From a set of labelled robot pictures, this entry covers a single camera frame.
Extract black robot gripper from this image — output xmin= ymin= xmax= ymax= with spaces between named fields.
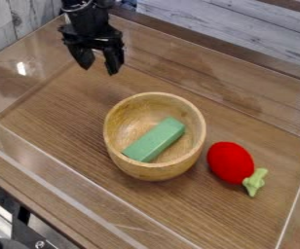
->
xmin=58 ymin=3 xmax=125 ymax=75

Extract green rectangular block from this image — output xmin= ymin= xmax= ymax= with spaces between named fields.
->
xmin=122 ymin=117 xmax=185 ymax=162

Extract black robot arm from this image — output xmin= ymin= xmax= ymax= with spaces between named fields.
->
xmin=58 ymin=0 xmax=125 ymax=75

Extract brown wooden bowl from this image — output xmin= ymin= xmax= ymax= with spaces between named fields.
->
xmin=104 ymin=92 xmax=206 ymax=181

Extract clear acrylic tray walls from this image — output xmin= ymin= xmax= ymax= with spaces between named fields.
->
xmin=0 ymin=18 xmax=300 ymax=249

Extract red plush strawberry toy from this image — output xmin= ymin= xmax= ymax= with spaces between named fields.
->
xmin=206 ymin=142 xmax=269 ymax=197

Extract black table leg bracket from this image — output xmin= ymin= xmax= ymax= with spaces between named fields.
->
xmin=11 ymin=205 xmax=70 ymax=249

